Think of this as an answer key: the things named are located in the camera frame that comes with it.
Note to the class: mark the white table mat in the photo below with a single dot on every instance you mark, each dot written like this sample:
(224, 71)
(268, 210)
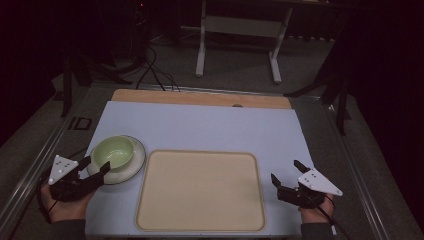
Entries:
(200, 126)

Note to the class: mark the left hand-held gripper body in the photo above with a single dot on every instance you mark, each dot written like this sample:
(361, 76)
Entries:
(65, 185)

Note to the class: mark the beige tray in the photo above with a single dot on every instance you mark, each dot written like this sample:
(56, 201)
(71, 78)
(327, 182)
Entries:
(200, 191)

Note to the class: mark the white metal stand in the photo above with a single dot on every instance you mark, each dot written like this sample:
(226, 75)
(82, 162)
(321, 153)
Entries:
(240, 26)

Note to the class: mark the white plate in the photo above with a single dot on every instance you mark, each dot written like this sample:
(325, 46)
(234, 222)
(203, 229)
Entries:
(128, 170)

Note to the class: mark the person's left hand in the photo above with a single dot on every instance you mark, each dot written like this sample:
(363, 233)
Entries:
(66, 208)

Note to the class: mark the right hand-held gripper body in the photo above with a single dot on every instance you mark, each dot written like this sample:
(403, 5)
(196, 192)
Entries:
(311, 190)

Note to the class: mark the black tripod stand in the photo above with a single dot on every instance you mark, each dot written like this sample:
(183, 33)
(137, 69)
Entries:
(83, 66)
(333, 83)

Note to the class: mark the person's right hand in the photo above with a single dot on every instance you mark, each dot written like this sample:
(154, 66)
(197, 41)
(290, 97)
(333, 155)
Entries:
(316, 211)

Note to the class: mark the green bowl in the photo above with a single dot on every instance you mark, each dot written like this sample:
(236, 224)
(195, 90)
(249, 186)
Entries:
(113, 152)

